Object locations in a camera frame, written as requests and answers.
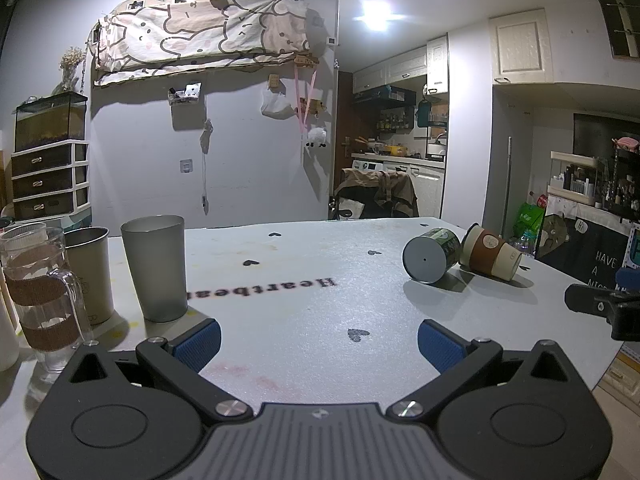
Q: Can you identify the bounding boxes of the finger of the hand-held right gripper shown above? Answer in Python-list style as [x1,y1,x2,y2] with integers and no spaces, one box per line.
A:
[565,284,640,319]
[616,267,640,293]

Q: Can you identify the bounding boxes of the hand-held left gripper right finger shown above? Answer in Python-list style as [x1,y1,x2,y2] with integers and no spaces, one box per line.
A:
[386,318,583,420]

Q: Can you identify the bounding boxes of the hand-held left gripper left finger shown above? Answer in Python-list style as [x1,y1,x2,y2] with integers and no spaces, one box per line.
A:
[59,318,253,421]

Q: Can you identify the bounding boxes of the green cup with grey base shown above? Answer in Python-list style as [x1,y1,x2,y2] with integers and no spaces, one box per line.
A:
[403,228,461,285]

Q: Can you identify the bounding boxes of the cream cup with brown sleeve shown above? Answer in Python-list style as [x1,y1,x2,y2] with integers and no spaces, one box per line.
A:
[458,223,524,281]

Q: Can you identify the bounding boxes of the frosted grey cup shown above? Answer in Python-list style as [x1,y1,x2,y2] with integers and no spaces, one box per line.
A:
[120,215,189,324]

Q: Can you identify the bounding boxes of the stainless steel cup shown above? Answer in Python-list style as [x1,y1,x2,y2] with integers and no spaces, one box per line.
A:
[64,227,116,326]

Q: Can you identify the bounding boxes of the black printed cloth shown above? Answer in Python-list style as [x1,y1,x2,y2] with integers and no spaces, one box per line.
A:
[536,196,640,287]

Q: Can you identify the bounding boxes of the clear water bottle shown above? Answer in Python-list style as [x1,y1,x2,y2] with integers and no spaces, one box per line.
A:
[514,231,539,257]

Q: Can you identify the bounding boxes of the green shopping bag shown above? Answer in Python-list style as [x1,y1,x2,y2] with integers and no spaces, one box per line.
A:
[514,201,547,247]

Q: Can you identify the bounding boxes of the white rack with bottles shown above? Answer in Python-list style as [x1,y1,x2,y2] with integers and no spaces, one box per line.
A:
[546,149,640,212]

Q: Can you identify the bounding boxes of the white heart-print table cover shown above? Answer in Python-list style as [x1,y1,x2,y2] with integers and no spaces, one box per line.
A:
[0,216,626,480]

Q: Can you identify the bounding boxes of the white mop pole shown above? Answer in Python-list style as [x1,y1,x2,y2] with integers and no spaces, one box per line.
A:
[501,136,514,239]

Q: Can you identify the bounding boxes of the chair with brown jacket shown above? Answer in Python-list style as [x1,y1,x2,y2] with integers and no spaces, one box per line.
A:
[330,167,420,221]

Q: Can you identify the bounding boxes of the glass mug with brown bands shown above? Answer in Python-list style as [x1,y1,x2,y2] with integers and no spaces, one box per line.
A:
[0,222,94,387]

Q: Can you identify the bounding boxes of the white drawer unit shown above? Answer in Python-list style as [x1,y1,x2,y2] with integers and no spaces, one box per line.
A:
[10,140,92,222]

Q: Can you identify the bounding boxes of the brown door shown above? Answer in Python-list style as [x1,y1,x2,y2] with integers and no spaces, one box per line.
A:
[335,70,354,183]

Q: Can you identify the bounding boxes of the white hanging bag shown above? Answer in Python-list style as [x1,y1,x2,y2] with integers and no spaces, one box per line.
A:
[259,87,296,117]

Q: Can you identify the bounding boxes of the pink ribbons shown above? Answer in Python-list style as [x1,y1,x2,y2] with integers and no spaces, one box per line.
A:
[294,64,319,137]

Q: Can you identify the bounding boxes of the glass fish tank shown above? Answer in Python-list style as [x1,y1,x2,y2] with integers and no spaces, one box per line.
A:
[14,91,90,154]

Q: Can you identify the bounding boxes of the cream kitchen upper cabinets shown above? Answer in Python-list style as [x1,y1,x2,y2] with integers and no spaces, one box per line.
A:
[352,35,450,96]

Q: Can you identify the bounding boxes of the dried flower bunch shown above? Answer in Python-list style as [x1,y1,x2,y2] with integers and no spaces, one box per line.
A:
[59,46,86,94]

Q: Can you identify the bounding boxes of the printed blanket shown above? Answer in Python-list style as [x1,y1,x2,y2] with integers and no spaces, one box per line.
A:
[92,0,312,87]

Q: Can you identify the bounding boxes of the round ceiling light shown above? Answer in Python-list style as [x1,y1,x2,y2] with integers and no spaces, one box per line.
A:
[356,0,407,32]

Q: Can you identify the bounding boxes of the hanging white cable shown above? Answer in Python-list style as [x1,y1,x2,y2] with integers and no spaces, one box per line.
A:
[199,119,214,216]

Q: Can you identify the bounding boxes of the small clear wall shelf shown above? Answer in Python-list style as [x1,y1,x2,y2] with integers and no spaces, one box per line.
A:
[168,82,203,106]

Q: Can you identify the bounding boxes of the cream wall cabinet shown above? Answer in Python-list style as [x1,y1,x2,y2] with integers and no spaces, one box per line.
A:
[488,8,556,85]

